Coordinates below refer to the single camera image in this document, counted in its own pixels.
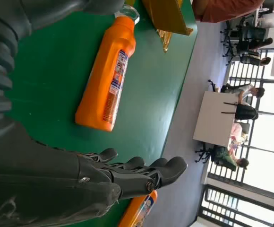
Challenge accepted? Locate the black office chair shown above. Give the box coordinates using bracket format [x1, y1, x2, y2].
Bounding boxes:
[235, 104, 259, 121]

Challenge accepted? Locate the seated person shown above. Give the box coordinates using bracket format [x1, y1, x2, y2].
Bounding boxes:
[221, 83, 266, 105]
[236, 37, 274, 52]
[230, 122, 249, 148]
[241, 52, 272, 67]
[211, 145, 250, 172]

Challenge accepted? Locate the green table mat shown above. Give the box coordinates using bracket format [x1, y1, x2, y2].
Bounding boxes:
[5, 0, 198, 227]

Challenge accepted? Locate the white office desk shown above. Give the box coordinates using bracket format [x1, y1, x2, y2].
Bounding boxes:
[192, 91, 238, 148]

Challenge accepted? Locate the orange bottle with blue label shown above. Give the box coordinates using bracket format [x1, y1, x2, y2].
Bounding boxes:
[118, 190, 158, 227]

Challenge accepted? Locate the yellow plastic sheet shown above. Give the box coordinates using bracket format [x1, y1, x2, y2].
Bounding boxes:
[157, 29, 173, 53]

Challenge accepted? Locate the black metal railing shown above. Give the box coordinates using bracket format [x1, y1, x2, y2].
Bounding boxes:
[208, 59, 274, 185]
[199, 184, 274, 227]

